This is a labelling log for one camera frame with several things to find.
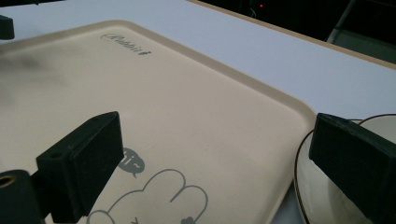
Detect metal stand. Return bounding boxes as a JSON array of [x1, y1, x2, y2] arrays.
[[325, 0, 359, 43]]

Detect white plate with dark rim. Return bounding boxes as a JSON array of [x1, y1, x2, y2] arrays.
[[293, 113, 396, 224]]

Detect beige tray with rabbit print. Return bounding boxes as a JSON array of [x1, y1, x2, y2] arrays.
[[0, 20, 318, 224]]

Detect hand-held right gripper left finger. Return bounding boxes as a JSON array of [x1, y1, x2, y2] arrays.
[[35, 110, 125, 224]]

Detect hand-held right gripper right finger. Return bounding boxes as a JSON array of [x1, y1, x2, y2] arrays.
[[308, 112, 396, 224]]

